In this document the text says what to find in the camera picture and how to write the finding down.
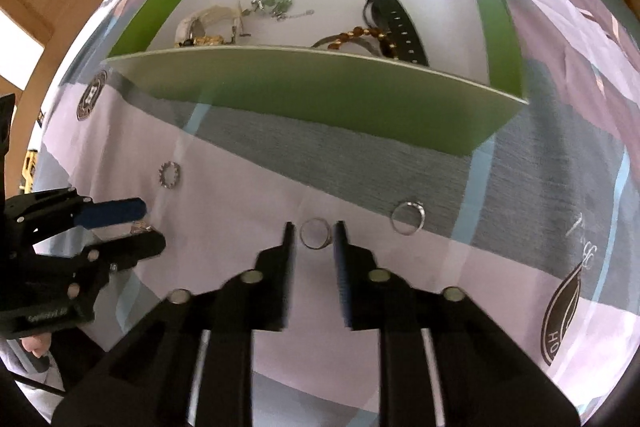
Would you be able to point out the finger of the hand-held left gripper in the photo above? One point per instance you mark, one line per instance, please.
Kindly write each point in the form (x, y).
(135, 248)
(117, 212)

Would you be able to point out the white wristwatch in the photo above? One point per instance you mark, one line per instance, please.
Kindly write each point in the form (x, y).
(210, 22)

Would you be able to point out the silver flower brooch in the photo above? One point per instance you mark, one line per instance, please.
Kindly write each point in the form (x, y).
(141, 227)

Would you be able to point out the person's left hand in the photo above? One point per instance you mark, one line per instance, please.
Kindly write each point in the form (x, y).
(36, 346)

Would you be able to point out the green cardboard box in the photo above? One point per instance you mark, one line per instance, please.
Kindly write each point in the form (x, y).
(325, 97)

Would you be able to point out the black wristwatch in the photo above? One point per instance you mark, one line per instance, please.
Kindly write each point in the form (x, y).
(400, 29)

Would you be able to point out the printed striped bed sheet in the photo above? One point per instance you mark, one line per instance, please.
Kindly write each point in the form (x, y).
(550, 157)

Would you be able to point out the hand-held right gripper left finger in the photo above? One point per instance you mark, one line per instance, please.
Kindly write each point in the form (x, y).
(280, 277)

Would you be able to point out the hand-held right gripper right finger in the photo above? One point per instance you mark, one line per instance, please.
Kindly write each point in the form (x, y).
(347, 277)

